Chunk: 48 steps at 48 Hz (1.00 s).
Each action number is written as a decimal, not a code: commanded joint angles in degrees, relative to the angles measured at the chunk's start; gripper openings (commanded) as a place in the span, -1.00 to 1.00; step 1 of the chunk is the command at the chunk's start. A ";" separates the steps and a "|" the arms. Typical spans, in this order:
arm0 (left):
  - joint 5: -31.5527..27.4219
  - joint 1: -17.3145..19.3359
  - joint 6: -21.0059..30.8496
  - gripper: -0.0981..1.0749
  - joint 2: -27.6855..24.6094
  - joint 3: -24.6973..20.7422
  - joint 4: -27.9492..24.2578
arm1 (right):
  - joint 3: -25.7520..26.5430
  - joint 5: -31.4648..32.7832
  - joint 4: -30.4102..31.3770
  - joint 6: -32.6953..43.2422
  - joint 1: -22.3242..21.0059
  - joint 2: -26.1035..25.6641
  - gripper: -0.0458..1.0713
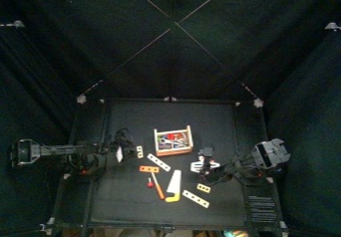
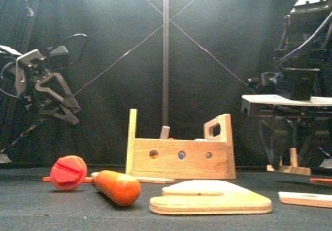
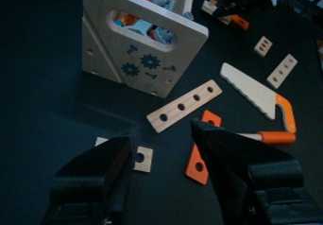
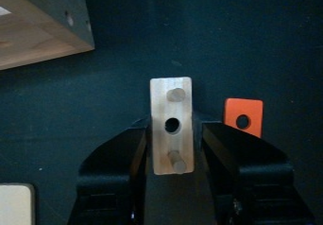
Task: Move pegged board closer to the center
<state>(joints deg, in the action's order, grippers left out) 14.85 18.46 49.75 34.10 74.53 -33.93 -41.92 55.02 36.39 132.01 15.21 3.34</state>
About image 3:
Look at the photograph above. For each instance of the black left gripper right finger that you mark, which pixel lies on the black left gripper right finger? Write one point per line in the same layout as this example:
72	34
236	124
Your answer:
252	178

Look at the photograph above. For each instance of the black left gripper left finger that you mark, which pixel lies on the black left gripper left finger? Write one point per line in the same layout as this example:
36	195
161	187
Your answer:
89	175

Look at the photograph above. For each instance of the small wooden board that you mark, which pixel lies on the small wooden board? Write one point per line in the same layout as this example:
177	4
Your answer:
144	163

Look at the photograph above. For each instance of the orange board with holes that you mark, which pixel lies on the orange board with holes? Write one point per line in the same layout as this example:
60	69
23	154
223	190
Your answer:
196	167

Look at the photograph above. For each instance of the four-hole wooden board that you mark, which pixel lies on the four-hole wooden board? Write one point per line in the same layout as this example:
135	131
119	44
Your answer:
184	105

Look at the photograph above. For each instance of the wooden toy toolbox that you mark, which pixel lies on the wooden toy toolbox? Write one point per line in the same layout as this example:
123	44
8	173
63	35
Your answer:
125	55

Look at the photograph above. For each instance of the grey toy bolt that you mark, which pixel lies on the grey toy bolt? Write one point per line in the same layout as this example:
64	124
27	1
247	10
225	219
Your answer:
164	36

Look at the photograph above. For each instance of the light blue toy piece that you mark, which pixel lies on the light blue toy piece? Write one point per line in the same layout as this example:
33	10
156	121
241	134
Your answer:
140	26

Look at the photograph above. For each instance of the orange toy piece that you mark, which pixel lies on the orange toy piece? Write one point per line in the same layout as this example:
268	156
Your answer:
125	19

